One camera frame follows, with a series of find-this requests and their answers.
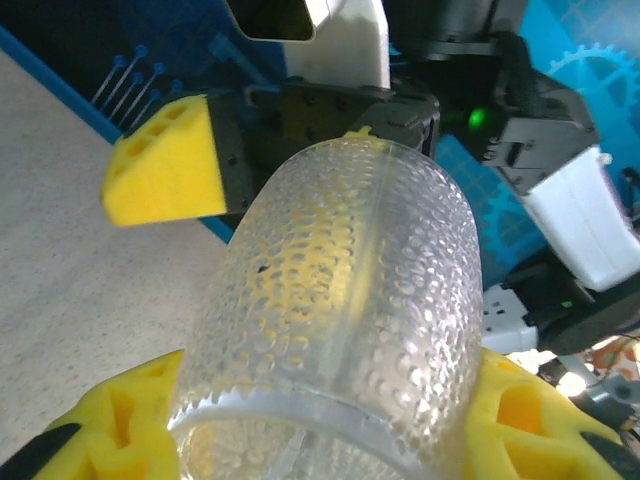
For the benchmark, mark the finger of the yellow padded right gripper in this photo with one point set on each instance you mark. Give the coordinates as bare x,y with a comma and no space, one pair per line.
165,170
415,127

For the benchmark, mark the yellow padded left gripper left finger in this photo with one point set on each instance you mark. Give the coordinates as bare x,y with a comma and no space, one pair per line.
110,430

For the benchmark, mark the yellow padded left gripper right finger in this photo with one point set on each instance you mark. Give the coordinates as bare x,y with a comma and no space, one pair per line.
530,430

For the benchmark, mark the clear dimpled plastic cup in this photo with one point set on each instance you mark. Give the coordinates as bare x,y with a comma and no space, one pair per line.
325,300

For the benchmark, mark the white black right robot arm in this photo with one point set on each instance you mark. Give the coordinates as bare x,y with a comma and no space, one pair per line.
575,225

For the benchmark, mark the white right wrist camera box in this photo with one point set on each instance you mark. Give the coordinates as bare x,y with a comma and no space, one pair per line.
345,55

